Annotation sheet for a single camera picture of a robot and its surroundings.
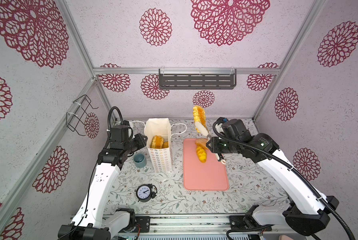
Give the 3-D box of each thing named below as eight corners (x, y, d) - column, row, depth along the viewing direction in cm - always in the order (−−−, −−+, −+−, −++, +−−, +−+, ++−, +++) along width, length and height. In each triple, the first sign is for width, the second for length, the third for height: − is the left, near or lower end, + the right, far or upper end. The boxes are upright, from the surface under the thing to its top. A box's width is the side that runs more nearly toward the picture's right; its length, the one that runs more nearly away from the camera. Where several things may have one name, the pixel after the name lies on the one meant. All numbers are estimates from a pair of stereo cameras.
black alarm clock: (134, 202, 83) (133, 200, 80) (137, 186, 88) (136, 184, 85) (156, 202, 83) (155, 200, 80) (157, 186, 88) (156, 184, 85)
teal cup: (135, 167, 96) (132, 162, 90) (136, 158, 100) (134, 153, 94) (145, 167, 96) (143, 162, 90) (147, 158, 100) (145, 153, 94)
